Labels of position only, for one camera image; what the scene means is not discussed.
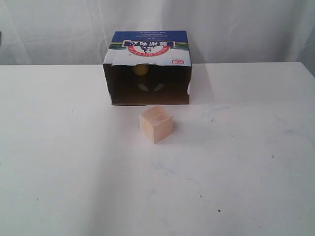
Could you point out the yellow ball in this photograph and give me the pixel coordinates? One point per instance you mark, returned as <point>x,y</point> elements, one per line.
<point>140,69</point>

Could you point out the light wooden cube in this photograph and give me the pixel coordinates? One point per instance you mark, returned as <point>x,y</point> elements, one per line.
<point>156,123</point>

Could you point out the blue white cardboard box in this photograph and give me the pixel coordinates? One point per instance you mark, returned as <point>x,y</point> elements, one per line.
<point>168,57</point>

